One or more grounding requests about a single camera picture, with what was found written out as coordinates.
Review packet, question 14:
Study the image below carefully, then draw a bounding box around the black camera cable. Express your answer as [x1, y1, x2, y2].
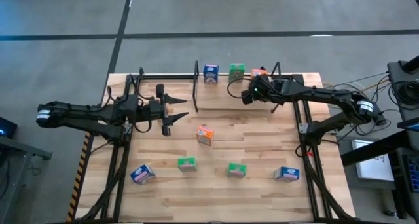
[227, 77, 251, 100]

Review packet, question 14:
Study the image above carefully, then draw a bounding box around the coiled black cable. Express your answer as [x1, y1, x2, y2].
[388, 81, 419, 111]

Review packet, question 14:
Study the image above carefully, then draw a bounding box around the black cable with red tip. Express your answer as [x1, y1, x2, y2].
[294, 144, 316, 159]

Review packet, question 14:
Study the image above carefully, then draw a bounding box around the blue Frosted Flakes cereal box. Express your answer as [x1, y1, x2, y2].
[202, 64, 220, 85]
[130, 164, 156, 185]
[273, 166, 301, 183]

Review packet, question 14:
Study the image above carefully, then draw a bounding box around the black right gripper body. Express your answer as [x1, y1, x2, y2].
[252, 73, 281, 103]

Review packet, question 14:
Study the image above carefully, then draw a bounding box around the black metal bar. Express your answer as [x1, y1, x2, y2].
[340, 129, 419, 168]

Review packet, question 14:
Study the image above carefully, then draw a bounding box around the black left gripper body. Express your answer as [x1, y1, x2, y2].
[149, 83, 173, 137]

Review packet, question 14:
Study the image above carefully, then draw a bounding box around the black device with blue light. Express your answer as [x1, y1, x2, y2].
[0, 117, 18, 139]

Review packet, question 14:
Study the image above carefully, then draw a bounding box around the black metal table frame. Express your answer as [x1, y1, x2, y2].
[75, 66, 357, 223]

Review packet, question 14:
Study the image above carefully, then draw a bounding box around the green Apple Jacks cereal box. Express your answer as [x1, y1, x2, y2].
[226, 162, 247, 179]
[228, 63, 246, 83]
[177, 157, 198, 172]

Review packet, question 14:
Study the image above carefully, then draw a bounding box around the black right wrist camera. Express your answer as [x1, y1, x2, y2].
[241, 90, 254, 105]

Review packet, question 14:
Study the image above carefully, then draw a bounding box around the black power adapter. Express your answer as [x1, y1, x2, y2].
[373, 111, 388, 126]

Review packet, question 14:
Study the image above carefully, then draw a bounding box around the grey side desk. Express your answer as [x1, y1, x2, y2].
[0, 135, 53, 224]

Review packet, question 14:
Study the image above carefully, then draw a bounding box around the yellow black hazard tape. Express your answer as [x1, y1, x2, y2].
[67, 134, 91, 223]

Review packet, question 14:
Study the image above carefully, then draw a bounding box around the white board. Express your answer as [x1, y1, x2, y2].
[351, 140, 396, 182]

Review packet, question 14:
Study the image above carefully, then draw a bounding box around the grey cabinet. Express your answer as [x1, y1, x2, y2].
[387, 55, 419, 122]

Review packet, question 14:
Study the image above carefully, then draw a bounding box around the orange Mini Wheats cereal box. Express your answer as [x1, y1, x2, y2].
[196, 125, 215, 147]
[251, 68, 270, 80]

